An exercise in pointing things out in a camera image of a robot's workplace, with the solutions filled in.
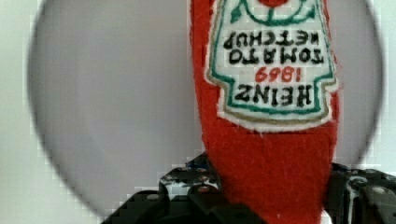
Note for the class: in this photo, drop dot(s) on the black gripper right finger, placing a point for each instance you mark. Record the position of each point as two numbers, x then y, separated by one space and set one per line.
356 196

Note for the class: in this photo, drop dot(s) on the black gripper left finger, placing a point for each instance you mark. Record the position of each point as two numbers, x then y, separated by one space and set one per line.
190 194

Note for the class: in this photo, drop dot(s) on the red plush ketchup bottle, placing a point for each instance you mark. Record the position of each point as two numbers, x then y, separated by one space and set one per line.
266 89

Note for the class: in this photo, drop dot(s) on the lilac round plate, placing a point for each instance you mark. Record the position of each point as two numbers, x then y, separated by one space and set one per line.
112 91

